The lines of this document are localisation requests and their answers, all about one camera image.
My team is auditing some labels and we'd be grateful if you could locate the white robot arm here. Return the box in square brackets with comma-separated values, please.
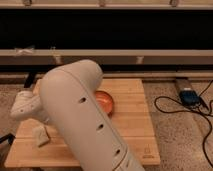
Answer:
[11, 60, 145, 171]

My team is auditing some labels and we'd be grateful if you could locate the orange bowl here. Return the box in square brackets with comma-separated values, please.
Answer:
[95, 91, 114, 116]

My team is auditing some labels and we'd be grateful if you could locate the beige sponge block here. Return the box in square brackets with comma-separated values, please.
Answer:
[33, 125, 50, 147]

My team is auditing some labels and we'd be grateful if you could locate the blue power adapter box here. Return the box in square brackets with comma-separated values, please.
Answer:
[179, 89, 200, 106]

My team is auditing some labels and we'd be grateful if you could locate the black clamp at left edge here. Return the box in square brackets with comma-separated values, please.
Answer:
[0, 133, 15, 144]

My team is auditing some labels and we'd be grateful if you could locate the black cable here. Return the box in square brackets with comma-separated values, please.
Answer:
[154, 79, 213, 168]

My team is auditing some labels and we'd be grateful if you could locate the black table leg bracket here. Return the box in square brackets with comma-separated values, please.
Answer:
[24, 72, 37, 88]

